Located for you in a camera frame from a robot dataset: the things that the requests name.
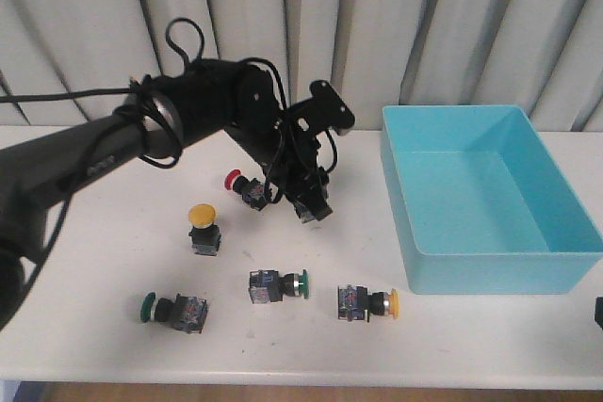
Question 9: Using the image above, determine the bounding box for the green push button centre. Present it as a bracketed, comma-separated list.
[248, 269, 309, 304]

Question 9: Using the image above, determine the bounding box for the green push button left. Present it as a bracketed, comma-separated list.
[139, 292, 209, 334]

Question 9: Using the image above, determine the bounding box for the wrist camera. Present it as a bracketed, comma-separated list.
[310, 80, 355, 136]

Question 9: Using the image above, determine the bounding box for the red push button lying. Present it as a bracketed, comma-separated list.
[224, 169, 273, 211]

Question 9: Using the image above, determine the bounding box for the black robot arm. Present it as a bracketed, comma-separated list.
[1, 58, 355, 323]

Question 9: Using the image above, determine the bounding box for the green push button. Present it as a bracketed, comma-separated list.
[248, 269, 309, 304]
[139, 292, 209, 334]

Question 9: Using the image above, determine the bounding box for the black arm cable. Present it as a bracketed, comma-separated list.
[0, 18, 340, 290]

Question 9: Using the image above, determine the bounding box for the grey pleated curtain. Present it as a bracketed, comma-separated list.
[1, 0, 602, 132]

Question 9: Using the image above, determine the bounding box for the yellow push button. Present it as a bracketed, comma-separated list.
[337, 284, 399, 322]
[188, 203, 221, 256]

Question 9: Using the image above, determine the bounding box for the blue plastic box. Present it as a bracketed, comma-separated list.
[381, 105, 602, 295]

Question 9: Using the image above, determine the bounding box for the yellow push button lying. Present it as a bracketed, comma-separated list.
[337, 284, 399, 322]

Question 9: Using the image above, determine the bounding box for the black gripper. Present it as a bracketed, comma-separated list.
[594, 297, 603, 327]
[264, 113, 337, 221]

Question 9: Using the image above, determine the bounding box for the red push button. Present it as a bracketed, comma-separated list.
[293, 202, 316, 224]
[224, 169, 273, 211]

